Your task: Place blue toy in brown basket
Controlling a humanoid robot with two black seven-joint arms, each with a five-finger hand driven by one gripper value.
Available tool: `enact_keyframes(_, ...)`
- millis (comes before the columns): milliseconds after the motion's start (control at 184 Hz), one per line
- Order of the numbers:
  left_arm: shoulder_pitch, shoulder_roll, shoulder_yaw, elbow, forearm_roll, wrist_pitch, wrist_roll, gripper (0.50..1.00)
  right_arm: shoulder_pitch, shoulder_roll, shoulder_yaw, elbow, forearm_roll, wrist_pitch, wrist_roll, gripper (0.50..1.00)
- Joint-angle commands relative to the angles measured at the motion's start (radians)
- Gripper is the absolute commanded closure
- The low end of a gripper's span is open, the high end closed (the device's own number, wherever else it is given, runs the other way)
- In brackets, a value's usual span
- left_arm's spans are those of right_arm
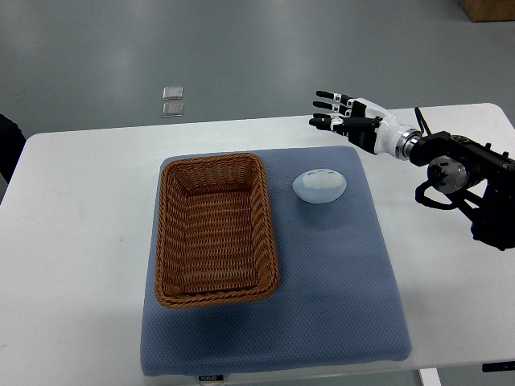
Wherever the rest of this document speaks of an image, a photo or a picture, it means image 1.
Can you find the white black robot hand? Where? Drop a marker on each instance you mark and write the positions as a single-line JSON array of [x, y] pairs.
[[365, 124]]

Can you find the light blue plush toy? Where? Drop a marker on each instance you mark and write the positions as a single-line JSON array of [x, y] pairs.
[[319, 186]]

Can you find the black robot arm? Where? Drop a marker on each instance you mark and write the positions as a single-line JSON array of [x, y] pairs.
[[465, 175]]

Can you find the brown wicker basket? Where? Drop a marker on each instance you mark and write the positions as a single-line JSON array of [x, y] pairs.
[[215, 240]]

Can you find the cardboard box corner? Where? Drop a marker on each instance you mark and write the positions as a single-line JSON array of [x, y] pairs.
[[485, 11]]

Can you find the blue quilted mat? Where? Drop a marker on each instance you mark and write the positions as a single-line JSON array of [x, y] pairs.
[[337, 302]]

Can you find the upper floor metal plate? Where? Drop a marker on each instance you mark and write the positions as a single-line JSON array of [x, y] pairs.
[[172, 93]]

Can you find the white table leg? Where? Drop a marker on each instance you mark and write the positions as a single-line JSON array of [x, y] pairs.
[[429, 377]]

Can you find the black table control panel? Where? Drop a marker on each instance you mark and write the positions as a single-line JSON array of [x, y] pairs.
[[498, 366]]

